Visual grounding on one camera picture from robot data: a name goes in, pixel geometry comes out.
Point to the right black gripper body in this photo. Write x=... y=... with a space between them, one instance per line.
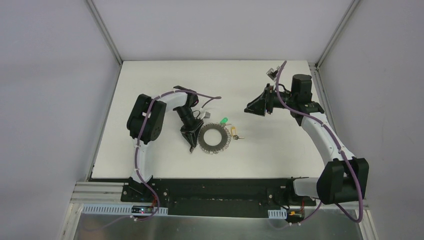
x=268 y=100

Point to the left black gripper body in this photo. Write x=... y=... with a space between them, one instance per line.
x=189 y=131

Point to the metal disc with keyrings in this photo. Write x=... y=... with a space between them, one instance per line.
x=214 y=138

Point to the black-headed key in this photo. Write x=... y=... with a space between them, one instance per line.
x=239 y=137

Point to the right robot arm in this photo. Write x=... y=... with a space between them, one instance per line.
x=344 y=177

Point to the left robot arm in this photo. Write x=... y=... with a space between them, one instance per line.
x=145 y=124

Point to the green key tag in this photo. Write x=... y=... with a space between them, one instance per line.
x=224 y=122

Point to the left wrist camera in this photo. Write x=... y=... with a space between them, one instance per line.
x=203 y=114

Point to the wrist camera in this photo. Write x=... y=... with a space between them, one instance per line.
x=203 y=114
x=274 y=74

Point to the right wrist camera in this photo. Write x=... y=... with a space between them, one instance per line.
x=274 y=74

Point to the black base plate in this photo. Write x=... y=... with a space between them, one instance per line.
x=224 y=197

